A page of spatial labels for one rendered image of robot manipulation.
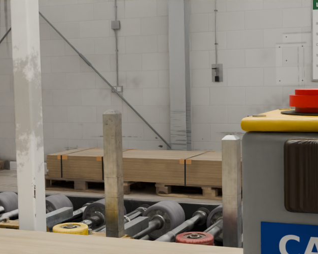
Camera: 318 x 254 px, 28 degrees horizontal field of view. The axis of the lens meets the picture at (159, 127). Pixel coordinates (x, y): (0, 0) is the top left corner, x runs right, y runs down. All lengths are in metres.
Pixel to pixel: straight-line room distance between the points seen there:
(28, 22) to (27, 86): 0.15
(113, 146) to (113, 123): 0.06
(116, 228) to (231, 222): 0.29
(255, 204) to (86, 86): 8.23
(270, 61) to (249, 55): 0.26
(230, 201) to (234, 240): 0.09
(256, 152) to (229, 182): 1.17
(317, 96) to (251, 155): 0.04
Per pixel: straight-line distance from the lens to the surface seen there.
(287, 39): 7.58
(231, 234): 1.47
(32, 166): 1.51
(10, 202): 2.23
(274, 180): 0.27
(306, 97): 0.28
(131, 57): 8.19
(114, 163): 1.54
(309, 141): 0.26
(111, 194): 1.56
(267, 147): 0.27
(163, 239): 1.71
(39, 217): 1.54
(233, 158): 1.43
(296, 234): 0.27
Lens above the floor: 1.24
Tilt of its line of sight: 4 degrees down
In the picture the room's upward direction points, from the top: 1 degrees counter-clockwise
